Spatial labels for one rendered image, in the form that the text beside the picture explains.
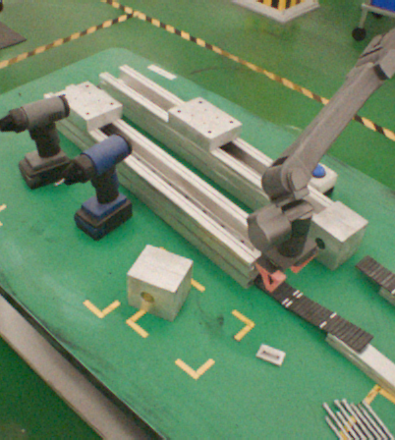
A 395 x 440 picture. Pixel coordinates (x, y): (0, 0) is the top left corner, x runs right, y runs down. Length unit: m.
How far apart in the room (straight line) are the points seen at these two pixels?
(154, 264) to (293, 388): 0.36
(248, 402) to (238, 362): 0.09
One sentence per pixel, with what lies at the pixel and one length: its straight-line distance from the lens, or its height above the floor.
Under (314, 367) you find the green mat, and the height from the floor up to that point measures 0.78.
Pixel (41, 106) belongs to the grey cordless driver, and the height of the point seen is 1.00.
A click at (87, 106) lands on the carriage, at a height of 0.90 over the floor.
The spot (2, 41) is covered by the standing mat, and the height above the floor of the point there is 0.02.
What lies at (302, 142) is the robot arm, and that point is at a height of 1.10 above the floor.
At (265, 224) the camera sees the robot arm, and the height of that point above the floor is 1.03.
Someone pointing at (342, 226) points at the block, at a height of 0.87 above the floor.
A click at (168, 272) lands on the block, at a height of 0.87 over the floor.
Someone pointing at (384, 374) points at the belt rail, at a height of 0.81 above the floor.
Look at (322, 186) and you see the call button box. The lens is 1.46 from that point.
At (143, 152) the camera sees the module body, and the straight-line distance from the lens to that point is 1.47.
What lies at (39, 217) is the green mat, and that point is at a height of 0.78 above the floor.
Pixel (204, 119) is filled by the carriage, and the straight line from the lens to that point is 1.49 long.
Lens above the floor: 1.73
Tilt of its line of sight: 43 degrees down
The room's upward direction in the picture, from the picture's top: 5 degrees clockwise
